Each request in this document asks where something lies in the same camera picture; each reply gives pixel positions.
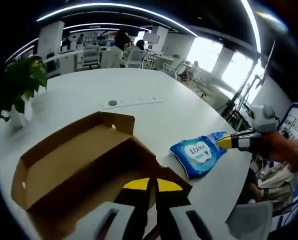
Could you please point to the brown cardboard shoe box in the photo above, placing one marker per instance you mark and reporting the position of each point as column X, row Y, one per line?
column 89, row 160

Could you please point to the white table socket panel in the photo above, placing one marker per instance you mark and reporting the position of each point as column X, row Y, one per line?
column 138, row 101

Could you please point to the green potted plant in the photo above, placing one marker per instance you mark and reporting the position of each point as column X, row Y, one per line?
column 26, row 72

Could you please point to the grey mesh office chair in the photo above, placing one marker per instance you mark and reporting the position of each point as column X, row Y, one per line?
column 251, row 220

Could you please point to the person's right hand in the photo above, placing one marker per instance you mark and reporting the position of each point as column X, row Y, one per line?
column 276, row 147

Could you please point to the blue photo display board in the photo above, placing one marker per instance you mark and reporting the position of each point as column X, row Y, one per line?
column 297, row 122

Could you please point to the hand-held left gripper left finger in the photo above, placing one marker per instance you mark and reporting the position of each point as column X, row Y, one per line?
column 108, row 222

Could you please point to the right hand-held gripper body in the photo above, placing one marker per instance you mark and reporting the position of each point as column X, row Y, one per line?
column 263, row 118

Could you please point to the white office chair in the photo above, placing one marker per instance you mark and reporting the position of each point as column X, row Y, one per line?
column 173, row 67
column 136, row 58

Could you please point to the black tripod stand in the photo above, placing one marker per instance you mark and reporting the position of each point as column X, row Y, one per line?
column 241, row 100

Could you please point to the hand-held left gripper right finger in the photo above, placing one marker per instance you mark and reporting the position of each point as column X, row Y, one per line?
column 183, row 222

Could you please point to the blue wipes pack soft item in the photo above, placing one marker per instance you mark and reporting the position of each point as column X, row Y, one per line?
column 198, row 155

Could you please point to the ceiling light strip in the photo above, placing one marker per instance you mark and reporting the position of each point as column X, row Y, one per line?
column 253, row 27
column 108, row 7

